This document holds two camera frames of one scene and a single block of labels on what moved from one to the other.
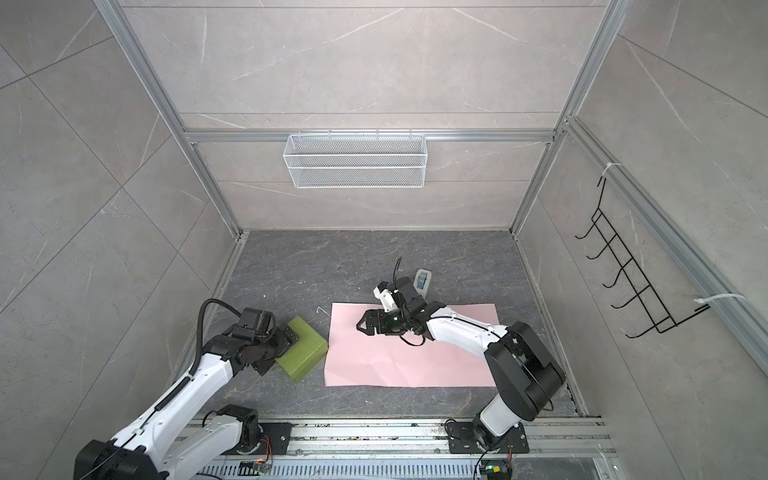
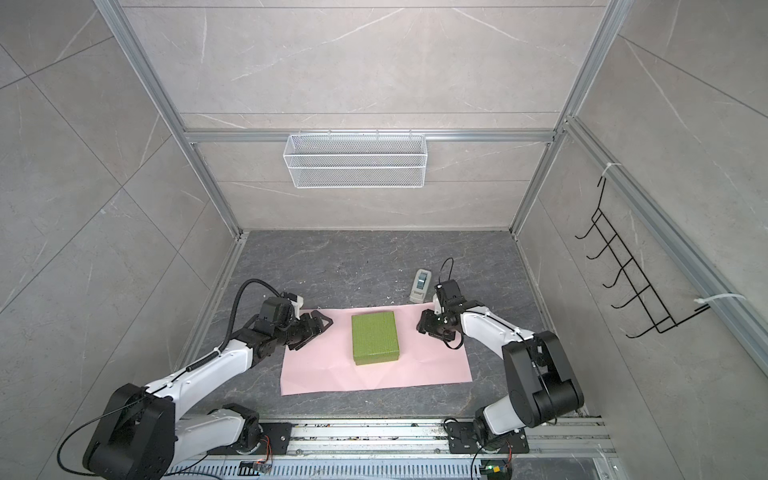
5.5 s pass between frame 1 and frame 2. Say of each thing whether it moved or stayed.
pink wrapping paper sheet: moved
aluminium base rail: stayed
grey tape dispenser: stayed
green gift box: moved
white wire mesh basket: stayed
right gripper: moved
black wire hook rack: stayed
